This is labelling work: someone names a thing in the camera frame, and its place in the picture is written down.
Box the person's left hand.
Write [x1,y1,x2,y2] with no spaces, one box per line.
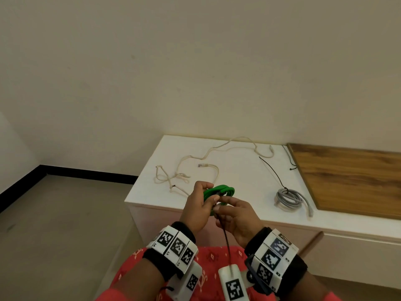
[180,181,220,235]

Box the person's right hand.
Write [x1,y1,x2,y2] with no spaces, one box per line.
[213,196,264,248]

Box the green network cable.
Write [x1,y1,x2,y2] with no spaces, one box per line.
[203,184,236,217]

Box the beige cable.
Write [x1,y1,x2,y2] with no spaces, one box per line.
[155,137,275,198]

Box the grey network cable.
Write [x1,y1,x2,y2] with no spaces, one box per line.
[274,188,314,217]

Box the person's left forearm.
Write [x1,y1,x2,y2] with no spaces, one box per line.
[95,258,167,301]

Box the person's right forearm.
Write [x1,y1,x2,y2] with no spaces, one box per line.
[288,272,342,301]

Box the black wristband with marker tags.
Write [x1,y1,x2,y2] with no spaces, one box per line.
[244,227,308,298]
[142,222,199,281]

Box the white low table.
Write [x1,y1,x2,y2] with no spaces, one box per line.
[124,135,401,291]

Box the white marker cube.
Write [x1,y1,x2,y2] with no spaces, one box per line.
[218,265,250,301]

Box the black baseboard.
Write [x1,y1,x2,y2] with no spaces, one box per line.
[0,165,138,214]

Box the wooden board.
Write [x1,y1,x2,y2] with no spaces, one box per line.
[287,143,401,220]

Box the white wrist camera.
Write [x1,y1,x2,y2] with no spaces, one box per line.
[166,261,203,301]

